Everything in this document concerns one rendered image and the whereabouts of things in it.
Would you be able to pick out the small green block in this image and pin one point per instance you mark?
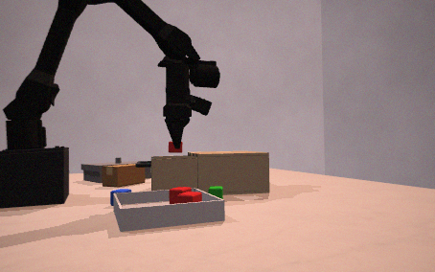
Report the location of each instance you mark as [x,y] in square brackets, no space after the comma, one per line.
[216,191]

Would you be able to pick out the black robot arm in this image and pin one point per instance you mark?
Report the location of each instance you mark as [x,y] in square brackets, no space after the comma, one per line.
[174,43]

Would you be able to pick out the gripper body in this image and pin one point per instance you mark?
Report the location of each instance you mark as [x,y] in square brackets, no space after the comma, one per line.
[175,107]

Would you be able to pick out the red block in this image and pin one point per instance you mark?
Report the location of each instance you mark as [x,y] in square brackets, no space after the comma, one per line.
[176,191]
[189,197]
[172,148]

